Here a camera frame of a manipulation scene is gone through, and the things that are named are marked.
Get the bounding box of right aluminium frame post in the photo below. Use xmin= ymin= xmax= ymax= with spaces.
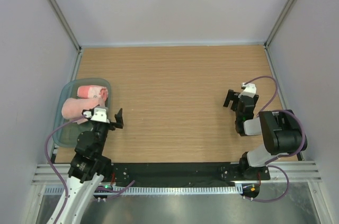
xmin=264 ymin=0 xmax=297 ymax=49

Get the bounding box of plain pink towel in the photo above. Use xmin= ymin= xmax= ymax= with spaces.
xmin=61 ymin=97 xmax=105 ymax=120

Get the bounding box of left aluminium frame post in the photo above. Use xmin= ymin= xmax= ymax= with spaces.
xmin=47 ymin=0 xmax=82 ymax=53

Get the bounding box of clear glass tray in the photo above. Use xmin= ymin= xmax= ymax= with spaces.
xmin=53 ymin=78 xmax=111 ymax=147

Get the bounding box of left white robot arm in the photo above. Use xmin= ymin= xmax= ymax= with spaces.
xmin=44 ymin=106 xmax=124 ymax=223

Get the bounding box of aluminium frame post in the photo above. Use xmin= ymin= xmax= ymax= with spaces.
xmin=264 ymin=0 xmax=297 ymax=49
xmin=47 ymin=0 xmax=82 ymax=53

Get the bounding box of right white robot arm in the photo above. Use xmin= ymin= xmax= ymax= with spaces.
xmin=221 ymin=89 xmax=307 ymax=181

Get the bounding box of aluminium front rail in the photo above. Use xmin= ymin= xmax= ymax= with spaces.
xmin=31 ymin=161 xmax=322 ymax=185

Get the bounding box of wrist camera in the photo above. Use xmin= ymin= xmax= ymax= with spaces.
xmin=91 ymin=106 xmax=110 ymax=123
xmin=239 ymin=83 xmax=256 ymax=98

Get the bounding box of pink bunny towel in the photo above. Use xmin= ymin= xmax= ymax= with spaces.
xmin=77 ymin=85 xmax=109 ymax=101

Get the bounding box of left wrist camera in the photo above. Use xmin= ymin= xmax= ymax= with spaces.
xmin=91 ymin=106 xmax=110 ymax=123

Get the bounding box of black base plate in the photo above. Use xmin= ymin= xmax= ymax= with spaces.
xmin=112 ymin=162 xmax=270 ymax=183

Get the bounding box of white slotted cable duct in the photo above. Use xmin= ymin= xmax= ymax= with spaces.
xmin=43 ymin=184 xmax=243 ymax=196

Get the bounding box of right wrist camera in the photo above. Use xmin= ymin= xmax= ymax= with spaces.
xmin=239 ymin=83 xmax=256 ymax=98

